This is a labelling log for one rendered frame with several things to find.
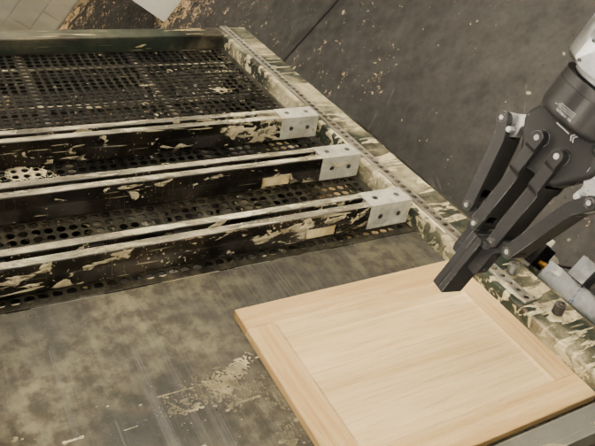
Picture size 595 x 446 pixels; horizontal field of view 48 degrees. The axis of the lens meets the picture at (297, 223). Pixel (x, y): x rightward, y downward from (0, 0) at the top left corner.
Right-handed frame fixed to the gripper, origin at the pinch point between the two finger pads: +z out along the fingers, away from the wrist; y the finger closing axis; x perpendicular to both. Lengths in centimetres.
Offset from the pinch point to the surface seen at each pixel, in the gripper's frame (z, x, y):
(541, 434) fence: 40, 51, 4
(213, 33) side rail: 66, 73, -179
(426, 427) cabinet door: 47, 36, -5
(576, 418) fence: 38, 60, 4
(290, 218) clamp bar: 51, 38, -61
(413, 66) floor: 60, 175, -177
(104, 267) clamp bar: 64, -2, -60
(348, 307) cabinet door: 52, 40, -36
